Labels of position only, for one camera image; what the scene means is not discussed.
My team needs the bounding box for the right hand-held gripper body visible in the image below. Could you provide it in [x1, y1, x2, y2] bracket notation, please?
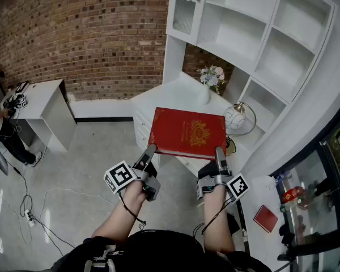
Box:
[197, 160, 249, 206]

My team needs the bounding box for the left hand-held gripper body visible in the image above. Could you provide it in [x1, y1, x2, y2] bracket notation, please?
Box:
[104, 159, 162, 202]

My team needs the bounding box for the white card with red edge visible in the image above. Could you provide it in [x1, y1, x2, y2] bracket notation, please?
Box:
[147, 107, 227, 160]

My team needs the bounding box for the person's right forearm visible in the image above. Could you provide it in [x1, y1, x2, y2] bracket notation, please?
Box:
[202, 184, 236, 254]

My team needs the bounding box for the person's left forearm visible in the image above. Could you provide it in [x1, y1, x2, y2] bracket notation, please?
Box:
[92, 180, 148, 249]

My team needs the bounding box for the small plain red book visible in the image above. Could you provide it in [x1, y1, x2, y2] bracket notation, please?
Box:
[253, 205, 279, 233]

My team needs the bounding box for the gold lamp with white globe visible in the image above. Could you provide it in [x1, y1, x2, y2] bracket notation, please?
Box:
[223, 101, 257, 157]

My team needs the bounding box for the clear plastic bottle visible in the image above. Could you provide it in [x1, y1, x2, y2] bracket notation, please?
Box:
[273, 171, 293, 182]

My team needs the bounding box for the white flower vase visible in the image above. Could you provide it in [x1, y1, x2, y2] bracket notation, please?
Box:
[199, 83, 213, 105]

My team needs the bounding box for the red bottle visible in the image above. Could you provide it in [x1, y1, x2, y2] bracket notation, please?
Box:
[282, 188, 306, 204]

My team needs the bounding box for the green capped plastic bottle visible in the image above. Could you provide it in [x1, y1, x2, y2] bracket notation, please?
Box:
[279, 201, 303, 213]

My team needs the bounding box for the person's black shirt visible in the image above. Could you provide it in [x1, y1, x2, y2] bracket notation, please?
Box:
[42, 229, 273, 272]

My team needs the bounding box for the pale flower bouquet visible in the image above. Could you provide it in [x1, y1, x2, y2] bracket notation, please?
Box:
[197, 65, 226, 96]

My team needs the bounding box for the white power strip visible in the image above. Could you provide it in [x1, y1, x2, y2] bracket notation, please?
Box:
[24, 209, 36, 228]

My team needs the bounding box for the small white table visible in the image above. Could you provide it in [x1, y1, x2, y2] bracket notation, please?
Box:
[8, 79, 78, 153]

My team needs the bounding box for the white hutch shelf unit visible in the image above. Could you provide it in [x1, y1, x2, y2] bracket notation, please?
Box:
[161, 0, 337, 150]

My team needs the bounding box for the tall glass cabinet door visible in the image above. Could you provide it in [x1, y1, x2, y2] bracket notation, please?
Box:
[166, 0, 205, 38]

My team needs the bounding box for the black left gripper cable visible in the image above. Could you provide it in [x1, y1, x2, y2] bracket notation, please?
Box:
[117, 193, 147, 231]

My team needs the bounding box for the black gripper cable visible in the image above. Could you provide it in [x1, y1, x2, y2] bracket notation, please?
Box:
[192, 191, 236, 237]
[117, 193, 147, 231]

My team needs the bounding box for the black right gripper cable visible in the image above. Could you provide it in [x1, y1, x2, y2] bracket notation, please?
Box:
[192, 191, 236, 237]

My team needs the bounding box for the black window handle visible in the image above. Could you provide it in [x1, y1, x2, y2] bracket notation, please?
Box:
[277, 224, 298, 263]

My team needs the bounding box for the black floor cable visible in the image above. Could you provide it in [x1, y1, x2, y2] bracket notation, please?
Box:
[12, 165, 76, 256]

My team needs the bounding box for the black window frame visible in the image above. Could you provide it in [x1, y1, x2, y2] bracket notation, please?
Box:
[267, 113, 340, 269]

